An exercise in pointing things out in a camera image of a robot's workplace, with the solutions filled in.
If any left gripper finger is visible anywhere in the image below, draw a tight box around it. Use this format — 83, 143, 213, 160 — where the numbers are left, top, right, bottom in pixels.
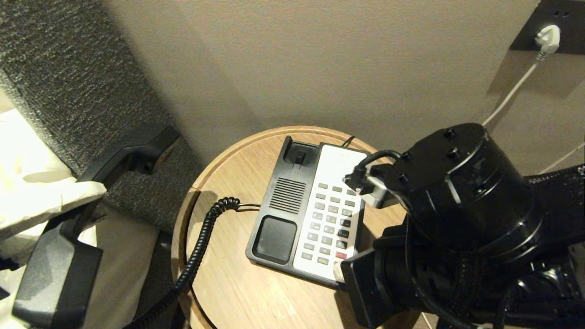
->
0, 181, 107, 230

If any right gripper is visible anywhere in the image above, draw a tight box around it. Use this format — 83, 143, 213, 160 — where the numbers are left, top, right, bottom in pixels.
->
332, 224, 441, 329

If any black phone handset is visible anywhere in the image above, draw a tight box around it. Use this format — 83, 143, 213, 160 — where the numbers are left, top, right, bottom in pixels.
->
12, 126, 181, 329

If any black and white desk phone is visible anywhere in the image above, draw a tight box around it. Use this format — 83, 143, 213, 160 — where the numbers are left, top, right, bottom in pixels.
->
245, 135, 381, 290

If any round wooden side table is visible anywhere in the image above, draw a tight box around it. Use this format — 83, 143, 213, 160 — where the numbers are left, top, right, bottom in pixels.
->
171, 126, 422, 329

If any grey upholstered headboard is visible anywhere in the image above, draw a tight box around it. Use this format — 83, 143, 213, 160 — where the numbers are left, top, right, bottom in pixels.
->
0, 0, 204, 234

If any white power plug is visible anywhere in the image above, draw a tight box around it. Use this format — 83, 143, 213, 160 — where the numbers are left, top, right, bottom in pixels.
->
535, 25, 561, 61

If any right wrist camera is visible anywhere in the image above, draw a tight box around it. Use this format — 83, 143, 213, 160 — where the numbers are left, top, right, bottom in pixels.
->
344, 162, 399, 209

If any black cable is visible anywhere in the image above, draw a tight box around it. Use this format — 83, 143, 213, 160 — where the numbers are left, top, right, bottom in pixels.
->
355, 149, 403, 184

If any black coiled phone cord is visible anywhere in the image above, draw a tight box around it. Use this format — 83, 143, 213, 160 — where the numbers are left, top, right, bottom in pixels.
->
122, 196, 262, 329

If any white power cable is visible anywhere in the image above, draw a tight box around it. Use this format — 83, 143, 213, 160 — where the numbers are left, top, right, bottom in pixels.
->
538, 143, 585, 175
481, 58, 544, 127

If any black wall socket plate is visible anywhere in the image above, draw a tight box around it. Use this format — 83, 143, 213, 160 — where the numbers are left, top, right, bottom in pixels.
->
511, 0, 585, 54

